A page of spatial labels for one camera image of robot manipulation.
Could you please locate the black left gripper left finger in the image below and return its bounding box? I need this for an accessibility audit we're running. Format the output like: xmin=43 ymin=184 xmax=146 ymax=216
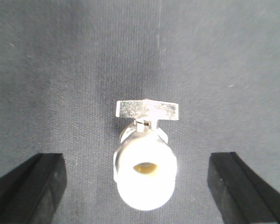
xmin=0 ymin=153 xmax=67 ymax=224

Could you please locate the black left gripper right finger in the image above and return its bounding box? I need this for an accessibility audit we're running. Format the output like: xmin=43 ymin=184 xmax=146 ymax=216
xmin=207 ymin=152 xmax=280 ymax=224

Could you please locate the silver valve with white cap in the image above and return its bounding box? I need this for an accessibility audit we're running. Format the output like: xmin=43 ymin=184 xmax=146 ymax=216
xmin=113 ymin=99 xmax=179 ymax=211

